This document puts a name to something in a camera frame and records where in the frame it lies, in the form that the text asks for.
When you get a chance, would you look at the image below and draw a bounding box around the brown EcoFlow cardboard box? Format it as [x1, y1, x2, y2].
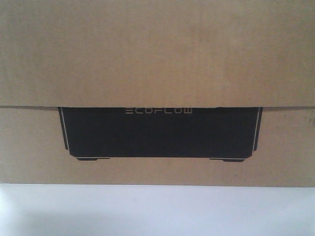
[0, 0, 315, 187]

